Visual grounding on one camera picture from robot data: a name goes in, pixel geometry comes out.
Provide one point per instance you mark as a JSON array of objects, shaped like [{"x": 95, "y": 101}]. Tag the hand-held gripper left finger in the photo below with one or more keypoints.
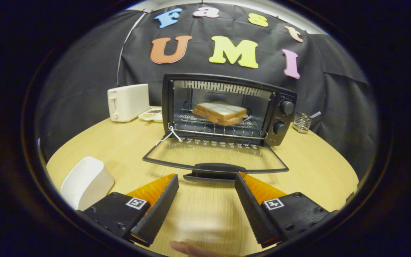
[{"x": 159, "y": 214}]

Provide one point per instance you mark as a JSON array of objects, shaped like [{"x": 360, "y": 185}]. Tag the toast sandwich with lettuce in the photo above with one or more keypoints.
[{"x": 219, "y": 111}]

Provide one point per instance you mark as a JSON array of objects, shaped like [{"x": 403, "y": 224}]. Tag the metal spoon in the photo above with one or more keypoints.
[{"x": 315, "y": 114}]

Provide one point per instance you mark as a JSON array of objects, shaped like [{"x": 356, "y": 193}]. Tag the white rectangular dish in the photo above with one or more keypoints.
[{"x": 84, "y": 182}]

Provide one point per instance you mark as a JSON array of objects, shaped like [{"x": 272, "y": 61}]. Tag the divided plate with grains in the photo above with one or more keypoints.
[{"x": 150, "y": 115}]

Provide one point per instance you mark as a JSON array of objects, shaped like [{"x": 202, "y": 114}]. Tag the black toaster oven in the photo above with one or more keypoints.
[{"x": 277, "y": 117}]

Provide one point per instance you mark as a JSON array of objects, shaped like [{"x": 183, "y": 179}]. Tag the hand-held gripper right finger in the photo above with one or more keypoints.
[{"x": 255, "y": 214}]

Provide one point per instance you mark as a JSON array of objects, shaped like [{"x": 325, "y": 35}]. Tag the white pop-up toaster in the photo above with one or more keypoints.
[{"x": 128, "y": 101}]

